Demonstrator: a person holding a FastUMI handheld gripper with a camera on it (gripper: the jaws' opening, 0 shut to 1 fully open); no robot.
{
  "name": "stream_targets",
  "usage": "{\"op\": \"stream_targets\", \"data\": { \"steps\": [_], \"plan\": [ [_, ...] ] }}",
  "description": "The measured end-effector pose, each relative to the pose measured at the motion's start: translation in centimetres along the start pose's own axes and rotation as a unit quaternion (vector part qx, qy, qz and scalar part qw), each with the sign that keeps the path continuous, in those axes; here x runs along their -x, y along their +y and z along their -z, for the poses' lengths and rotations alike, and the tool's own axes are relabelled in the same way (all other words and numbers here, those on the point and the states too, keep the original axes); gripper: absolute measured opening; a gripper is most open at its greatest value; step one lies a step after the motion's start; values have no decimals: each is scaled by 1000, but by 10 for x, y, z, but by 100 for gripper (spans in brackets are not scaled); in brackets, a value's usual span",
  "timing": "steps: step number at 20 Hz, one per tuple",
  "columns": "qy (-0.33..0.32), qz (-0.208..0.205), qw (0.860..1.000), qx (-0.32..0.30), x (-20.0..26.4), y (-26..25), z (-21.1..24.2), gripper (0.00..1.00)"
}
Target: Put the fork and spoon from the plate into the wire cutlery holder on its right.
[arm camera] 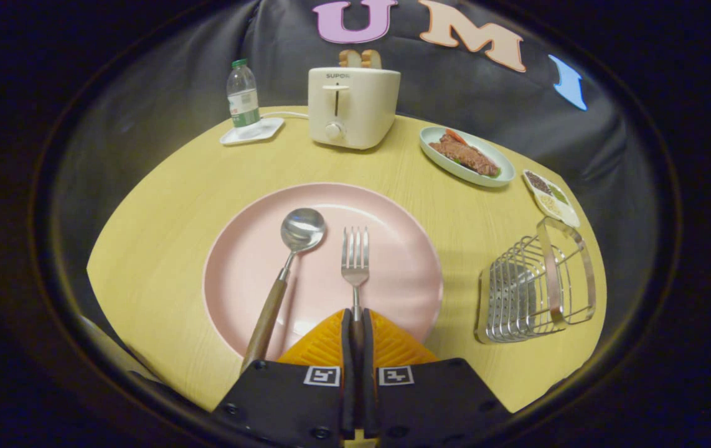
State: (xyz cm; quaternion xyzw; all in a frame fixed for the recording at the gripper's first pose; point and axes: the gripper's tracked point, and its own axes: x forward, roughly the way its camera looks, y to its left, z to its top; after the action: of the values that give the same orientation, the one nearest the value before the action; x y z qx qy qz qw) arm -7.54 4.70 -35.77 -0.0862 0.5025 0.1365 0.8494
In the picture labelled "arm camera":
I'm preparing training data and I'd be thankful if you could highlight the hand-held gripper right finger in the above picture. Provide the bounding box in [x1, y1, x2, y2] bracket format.
[362, 309, 512, 448]

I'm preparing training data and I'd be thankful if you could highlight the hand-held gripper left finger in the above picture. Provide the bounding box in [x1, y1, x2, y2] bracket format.
[212, 309, 356, 448]

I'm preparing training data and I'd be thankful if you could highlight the wooden handled metal fork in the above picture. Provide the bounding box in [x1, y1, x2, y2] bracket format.
[341, 226, 370, 374]

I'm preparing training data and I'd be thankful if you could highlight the wooden handled metal spoon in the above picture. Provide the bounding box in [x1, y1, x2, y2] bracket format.
[240, 208, 327, 374]

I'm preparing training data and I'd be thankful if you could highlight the pink round plate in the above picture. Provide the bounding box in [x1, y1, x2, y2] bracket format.
[203, 182, 444, 362]

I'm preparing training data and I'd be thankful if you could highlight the pale green oval plate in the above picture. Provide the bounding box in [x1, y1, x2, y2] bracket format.
[419, 126, 516, 189]

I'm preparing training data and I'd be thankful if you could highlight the beige cloth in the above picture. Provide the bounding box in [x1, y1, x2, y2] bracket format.
[78, 314, 163, 383]

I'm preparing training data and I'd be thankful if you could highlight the brown steak piece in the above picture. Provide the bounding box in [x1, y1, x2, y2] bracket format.
[428, 134, 500, 177]

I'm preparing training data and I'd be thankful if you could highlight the white divided bean dish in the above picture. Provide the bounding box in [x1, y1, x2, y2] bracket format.
[522, 169, 581, 228]

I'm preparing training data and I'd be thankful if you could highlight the white square coaster tray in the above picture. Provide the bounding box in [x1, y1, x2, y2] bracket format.
[219, 117, 285, 146]

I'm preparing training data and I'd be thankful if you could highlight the cream white toaster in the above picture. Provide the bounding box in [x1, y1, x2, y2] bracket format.
[308, 67, 402, 151]

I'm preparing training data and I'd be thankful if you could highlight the clear plastic water bottle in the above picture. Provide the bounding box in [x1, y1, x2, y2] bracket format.
[227, 59, 261, 129]

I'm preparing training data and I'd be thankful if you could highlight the black backdrop cloth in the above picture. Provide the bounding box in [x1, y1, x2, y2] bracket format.
[50, 0, 661, 349]

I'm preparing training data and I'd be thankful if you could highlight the metal wire basket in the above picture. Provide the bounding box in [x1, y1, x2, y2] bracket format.
[474, 217, 597, 344]

